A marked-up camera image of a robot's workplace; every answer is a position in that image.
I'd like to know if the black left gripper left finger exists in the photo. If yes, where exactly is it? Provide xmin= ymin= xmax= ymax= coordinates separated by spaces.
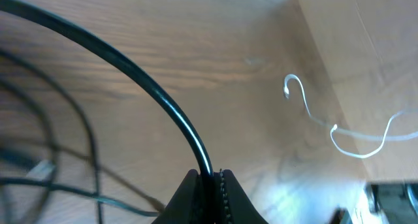
xmin=152 ymin=169 xmax=206 ymax=224

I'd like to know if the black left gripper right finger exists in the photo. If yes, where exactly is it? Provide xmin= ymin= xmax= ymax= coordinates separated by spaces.
xmin=214 ymin=169 xmax=267 ymax=224

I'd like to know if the white USB cable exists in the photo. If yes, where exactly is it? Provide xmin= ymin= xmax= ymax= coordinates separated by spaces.
xmin=282 ymin=73 xmax=418 ymax=159

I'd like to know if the black USB cable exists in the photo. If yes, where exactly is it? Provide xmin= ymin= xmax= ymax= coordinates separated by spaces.
xmin=0 ymin=0 xmax=215 ymax=224

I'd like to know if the wooden side panel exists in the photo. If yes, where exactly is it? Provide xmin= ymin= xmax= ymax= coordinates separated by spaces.
xmin=298 ymin=0 xmax=417 ymax=182

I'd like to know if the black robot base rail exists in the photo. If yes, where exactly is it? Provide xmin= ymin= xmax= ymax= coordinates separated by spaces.
xmin=329 ymin=181 xmax=418 ymax=224

